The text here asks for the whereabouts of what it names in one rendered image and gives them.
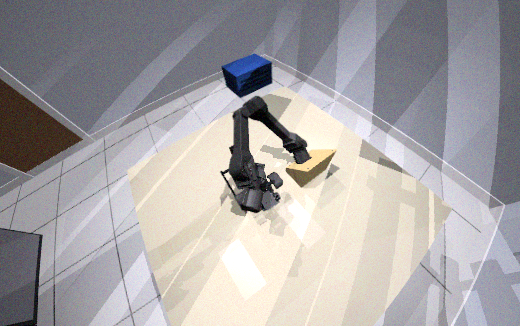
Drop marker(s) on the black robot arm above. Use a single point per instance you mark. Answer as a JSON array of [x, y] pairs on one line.
[[242, 165]]

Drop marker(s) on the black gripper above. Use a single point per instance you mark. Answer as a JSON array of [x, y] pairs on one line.
[[274, 178]]

